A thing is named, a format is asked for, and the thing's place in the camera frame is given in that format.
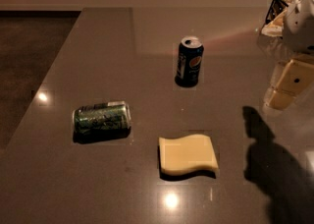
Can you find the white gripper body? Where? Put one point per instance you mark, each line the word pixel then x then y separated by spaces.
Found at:
pixel 300 30

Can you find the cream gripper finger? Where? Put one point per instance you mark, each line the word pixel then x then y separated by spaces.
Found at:
pixel 272 95
pixel 296 78

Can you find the green soda can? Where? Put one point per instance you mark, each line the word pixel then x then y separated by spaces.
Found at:
pixel 103 117

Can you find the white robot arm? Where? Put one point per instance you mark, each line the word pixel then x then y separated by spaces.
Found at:
pixel 277 49

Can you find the blue Pepsi can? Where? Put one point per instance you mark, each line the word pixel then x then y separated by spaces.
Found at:
pixel 189 61

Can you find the yellow wavy sponge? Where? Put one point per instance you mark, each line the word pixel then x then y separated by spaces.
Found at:
pixel 187 154

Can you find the black wire basket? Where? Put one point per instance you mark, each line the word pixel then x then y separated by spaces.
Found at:
pixel 274 21

